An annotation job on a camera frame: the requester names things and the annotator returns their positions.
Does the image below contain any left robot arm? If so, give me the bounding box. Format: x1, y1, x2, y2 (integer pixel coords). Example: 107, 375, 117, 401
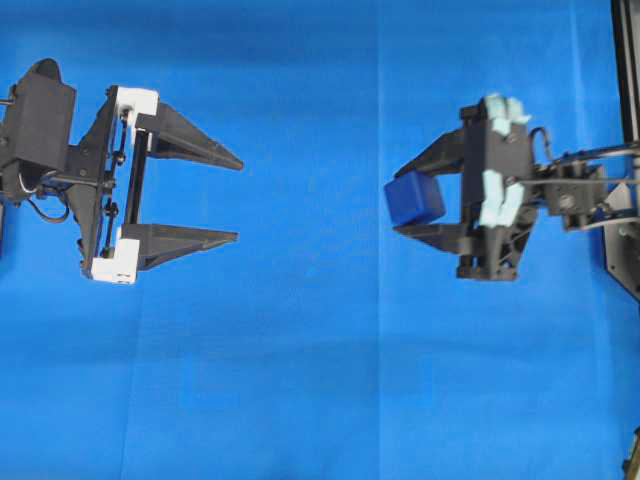
1, 72, 244, 285

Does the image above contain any blue table mat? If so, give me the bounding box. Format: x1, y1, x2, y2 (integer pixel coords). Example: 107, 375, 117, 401
1, 1, 639, 479

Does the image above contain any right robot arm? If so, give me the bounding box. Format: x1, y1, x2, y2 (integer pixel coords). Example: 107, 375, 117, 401
384, 94, 639, 281

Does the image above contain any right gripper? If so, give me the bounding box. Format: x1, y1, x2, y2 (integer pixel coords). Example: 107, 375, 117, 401
393, 94, 537, 280

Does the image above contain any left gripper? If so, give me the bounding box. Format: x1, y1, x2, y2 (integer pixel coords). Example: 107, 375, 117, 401
64, 86, 244, 285

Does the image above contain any blue block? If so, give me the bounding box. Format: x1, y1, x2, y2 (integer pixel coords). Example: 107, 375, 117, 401
384, 171, 446, 226

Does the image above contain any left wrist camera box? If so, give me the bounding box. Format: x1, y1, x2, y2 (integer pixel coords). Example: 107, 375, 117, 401
1, 58, 76, 171

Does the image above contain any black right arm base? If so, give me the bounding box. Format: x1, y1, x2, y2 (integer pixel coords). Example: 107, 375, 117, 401
602, 182, 640, 301

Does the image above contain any black aluminium frame rail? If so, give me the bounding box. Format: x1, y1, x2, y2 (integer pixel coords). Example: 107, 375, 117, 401
611, 0, 639, 143

